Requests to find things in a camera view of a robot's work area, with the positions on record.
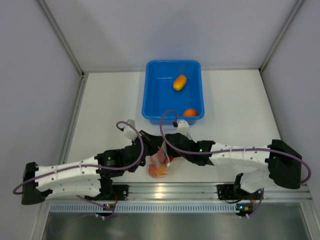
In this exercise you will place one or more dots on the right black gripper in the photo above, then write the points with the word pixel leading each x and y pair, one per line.
pixel 172 152

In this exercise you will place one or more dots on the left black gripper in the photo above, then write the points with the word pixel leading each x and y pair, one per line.
pixel 152 141

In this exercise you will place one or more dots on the clear zip top bag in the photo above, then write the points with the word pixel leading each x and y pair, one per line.
pixel 160 157

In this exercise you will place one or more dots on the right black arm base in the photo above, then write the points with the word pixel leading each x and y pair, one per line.
pixel 229 193

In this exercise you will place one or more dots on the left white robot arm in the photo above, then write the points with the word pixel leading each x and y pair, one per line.
pixel 90 178

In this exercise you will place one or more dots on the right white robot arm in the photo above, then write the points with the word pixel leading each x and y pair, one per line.
pixel 276 164

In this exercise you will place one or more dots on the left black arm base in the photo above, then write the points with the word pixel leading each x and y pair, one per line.
pixel 114 192

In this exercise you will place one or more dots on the orange yellow fake fruit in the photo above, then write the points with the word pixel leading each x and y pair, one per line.
pixel 157 170

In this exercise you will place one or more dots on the blue plastic bin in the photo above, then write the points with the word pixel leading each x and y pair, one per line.
pixel 159 95

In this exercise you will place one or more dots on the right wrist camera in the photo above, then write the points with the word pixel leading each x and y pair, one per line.
pixel 181 127

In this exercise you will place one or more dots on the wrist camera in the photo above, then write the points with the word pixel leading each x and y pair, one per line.
pixel 181 127
pixel 128 129

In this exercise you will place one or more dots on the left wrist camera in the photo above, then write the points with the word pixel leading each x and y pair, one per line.
pixel 128 129

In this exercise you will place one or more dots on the aluminium rail frame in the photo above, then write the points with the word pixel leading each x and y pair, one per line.
pixel 152 191

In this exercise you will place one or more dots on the slotted cable duct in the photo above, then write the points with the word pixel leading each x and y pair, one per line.
pixel 150 208

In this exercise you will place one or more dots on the left aluminium corner post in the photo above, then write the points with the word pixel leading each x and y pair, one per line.
pixel 43 6

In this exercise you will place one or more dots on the aluminium corner post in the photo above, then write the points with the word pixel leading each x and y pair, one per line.
pixel 281 34
pixel 43 6

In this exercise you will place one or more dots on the right aluminium corner post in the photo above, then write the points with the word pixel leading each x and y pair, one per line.
pixel 281 34

